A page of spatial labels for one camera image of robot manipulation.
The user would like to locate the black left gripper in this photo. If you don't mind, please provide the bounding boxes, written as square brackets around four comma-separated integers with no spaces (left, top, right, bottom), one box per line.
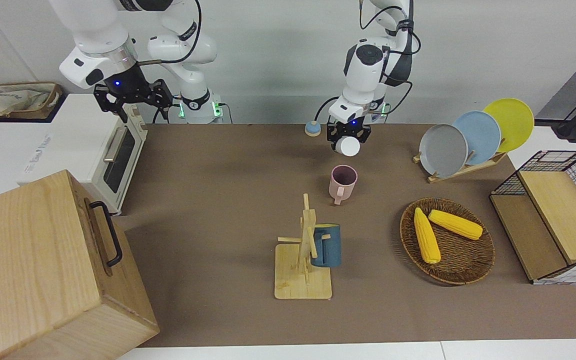
[326,117,373,147]

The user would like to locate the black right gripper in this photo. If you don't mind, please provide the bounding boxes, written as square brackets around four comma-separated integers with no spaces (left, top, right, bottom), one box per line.
[92,65,175,124]

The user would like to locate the pink mug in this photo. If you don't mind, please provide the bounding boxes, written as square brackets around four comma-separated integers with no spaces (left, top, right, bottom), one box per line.
[328,164,359,206]

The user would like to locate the beige toaster oven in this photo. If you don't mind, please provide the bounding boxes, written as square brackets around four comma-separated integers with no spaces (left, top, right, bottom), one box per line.
[16,92,149,216]

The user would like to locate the grey plate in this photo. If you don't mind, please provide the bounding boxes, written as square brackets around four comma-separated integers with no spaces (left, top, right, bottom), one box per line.
[418,123,469,179]

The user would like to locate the teal mug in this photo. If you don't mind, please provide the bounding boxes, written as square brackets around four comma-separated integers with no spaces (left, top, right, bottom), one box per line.
[309,223,343,269]

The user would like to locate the wooden plate rack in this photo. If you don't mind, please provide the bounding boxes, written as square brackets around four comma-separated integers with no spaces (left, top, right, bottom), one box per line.
[412,150,508,184]

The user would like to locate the brown box with paper bag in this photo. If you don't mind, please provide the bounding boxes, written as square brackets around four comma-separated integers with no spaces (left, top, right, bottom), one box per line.
[0,81,64,124]

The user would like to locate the yellow corn cob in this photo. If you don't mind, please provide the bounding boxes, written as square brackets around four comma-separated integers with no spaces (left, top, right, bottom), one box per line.
[427,209,484,241]
[413,207,442,265]

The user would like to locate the light blue plate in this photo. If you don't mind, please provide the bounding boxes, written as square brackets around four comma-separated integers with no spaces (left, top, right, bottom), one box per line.
[451,110,503,166]

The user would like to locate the brown table mat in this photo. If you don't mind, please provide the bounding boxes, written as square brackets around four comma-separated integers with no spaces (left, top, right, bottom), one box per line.
[112,123,576,349]

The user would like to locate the wooden mug rack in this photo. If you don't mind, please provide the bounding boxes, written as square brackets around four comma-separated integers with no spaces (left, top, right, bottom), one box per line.
[273,193,334,301]

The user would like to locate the yellow plate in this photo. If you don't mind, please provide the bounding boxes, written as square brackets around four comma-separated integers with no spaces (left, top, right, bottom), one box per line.
[482,97,536,154]

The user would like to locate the brown wicker basket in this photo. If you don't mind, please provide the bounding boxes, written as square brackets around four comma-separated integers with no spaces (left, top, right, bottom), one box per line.
[399,197,496,286]

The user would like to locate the wooden cabinet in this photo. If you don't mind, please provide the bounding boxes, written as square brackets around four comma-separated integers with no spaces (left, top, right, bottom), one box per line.
[0,169,161,360]

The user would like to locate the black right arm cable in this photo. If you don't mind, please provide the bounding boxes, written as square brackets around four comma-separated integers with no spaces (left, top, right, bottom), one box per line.
[137,0,204,67]

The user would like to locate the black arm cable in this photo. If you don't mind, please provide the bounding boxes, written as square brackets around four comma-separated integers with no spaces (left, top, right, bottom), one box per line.
[315,0,422,126]
[137,0,204,67]

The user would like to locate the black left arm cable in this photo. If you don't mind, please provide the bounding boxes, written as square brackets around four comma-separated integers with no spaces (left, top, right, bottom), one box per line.
[315,0,422,126]

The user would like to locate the beige toaster door handle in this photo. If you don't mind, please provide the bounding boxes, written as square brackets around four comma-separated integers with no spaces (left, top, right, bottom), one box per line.
[102,127,128,164]

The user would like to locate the black cabinet handle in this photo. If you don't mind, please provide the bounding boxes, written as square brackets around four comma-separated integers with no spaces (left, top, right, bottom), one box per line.
[83,200,124,268]

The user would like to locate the wire and wood shelf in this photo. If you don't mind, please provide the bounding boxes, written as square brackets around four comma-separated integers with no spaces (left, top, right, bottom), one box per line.
[489,149,576,286]

